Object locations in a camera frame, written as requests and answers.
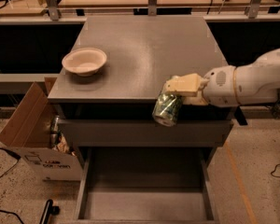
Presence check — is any cardboard box with trash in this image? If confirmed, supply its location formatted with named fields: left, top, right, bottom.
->
left=0, top=82, right=82, bottom=181

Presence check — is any black cable on floor left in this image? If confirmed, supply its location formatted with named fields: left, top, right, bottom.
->
left=0, top=107, right=22, bottom=224

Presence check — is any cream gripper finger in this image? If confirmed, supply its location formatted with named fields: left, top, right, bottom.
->
left=162, top=73, right=209, bottom=97
left=182, top=95, right=208, bottom=106

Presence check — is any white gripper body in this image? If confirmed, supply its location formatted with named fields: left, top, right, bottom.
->
left=203, top=65, right=239, bottom=107

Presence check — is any green crushed soda can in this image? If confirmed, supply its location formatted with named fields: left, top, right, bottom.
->
left=152, top=92, right=182, bottom=127

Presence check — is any white paper bowl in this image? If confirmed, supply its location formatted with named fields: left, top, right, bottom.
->
left=62, top=48, right=107, bottom=77

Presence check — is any metal railing frame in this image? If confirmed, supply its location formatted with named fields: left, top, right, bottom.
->
left=0, top=0, right=280, bottom=94

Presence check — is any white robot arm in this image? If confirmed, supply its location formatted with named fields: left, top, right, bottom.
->
left=163, top=49, right=280, bottom=107

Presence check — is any black handle object on floor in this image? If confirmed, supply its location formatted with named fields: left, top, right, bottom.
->
left=39, top=199, right=60, bottom=224

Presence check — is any open grey middle drawer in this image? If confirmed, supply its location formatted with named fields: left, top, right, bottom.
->
left=74, top=147, right=219, bottom=224

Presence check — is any grey drawer cabinet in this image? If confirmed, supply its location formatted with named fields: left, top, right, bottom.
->
left=48, top=15, right=247, bottom=170

